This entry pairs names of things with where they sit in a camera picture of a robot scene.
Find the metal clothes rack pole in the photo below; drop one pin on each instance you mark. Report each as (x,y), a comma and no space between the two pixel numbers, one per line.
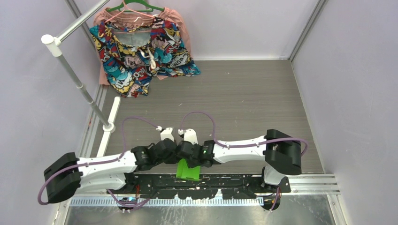
(52,43)

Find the colorful patterned shirt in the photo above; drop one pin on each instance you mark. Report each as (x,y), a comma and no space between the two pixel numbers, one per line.
(133,49)

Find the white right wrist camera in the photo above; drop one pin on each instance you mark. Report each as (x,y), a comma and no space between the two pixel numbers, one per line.
(188,135)

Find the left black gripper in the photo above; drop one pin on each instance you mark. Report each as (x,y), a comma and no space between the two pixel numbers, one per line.
(172,160)

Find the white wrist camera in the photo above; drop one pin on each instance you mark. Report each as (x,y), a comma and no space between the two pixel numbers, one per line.
(188,135)
(165,133)

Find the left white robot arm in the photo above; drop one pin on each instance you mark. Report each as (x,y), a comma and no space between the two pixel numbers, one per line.
(71,174)

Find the green clothes hanger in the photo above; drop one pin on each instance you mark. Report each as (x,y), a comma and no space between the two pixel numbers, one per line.
(141,6)

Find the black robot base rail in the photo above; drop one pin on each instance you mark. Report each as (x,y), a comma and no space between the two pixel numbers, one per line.
(230,186)

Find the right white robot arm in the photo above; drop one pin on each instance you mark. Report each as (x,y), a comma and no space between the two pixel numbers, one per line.
(281,152)

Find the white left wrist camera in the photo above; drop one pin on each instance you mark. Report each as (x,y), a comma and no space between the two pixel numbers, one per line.
(165,133)

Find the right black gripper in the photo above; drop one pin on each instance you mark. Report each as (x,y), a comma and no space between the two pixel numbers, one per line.
(191,164)

